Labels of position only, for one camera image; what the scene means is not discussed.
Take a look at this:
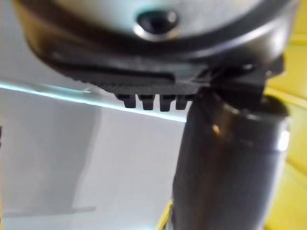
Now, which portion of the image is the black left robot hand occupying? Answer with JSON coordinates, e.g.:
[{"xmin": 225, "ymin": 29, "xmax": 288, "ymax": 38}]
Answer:
[{"xmin": 12, "ymin": 0, "xmax": 301, "ymax": 230}]

